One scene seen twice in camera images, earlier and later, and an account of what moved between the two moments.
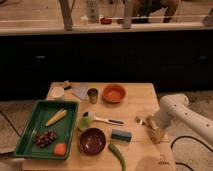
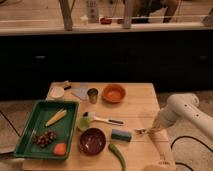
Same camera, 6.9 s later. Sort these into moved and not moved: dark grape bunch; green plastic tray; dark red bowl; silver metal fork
Moved: silver metal fork
Not moved: dark red bowl; green plastic tray; dark grape bunch
